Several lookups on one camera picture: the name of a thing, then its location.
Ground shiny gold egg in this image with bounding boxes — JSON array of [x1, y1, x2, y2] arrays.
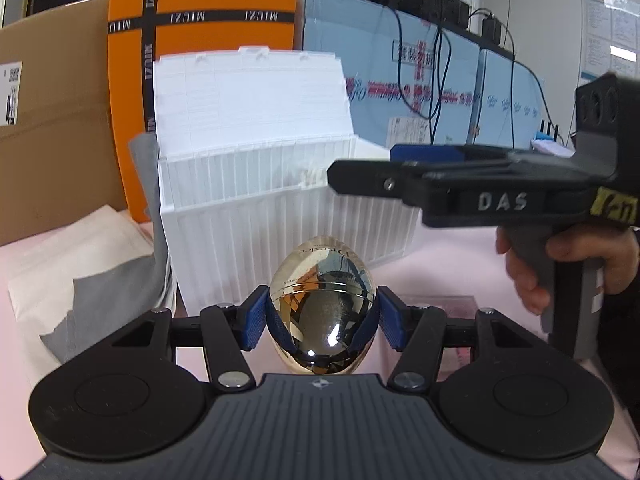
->
[[266, 236, 380, 375]]

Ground white corrugated plastic box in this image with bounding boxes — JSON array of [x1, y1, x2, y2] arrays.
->
[[158, 51, 418, 314]]

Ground person's right hand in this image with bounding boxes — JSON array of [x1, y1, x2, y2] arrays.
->
[[494, 224, 640, 317]]

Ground grey cloth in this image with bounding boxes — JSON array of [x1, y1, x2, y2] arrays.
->
[[40, 133, 176, 363]]

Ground light blue cardboard box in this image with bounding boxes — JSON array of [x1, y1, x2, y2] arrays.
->
[[295, 0, 480, 148]]

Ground black power adapters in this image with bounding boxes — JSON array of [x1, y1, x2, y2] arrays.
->
[[421, 0, 504, 46]]

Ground brown cardboard box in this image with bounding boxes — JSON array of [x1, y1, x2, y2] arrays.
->
[[1, 0, 126, 244]]

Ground orange MIUZI cardboard box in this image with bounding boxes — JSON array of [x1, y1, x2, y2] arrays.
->
[[106, 0, 297, 223]]

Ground wall notice paper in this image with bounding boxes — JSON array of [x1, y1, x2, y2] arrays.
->
[[579, 0, 640, 81]]

